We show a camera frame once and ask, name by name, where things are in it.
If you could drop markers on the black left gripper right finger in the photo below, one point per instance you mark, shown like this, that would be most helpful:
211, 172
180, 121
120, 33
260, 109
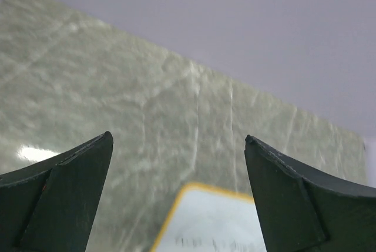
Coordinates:
301, 208

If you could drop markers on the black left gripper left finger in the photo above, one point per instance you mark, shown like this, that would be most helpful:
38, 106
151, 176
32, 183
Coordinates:
51, 205

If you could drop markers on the yellow framed whiteboard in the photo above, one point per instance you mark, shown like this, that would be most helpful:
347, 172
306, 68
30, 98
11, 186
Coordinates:
208, 218

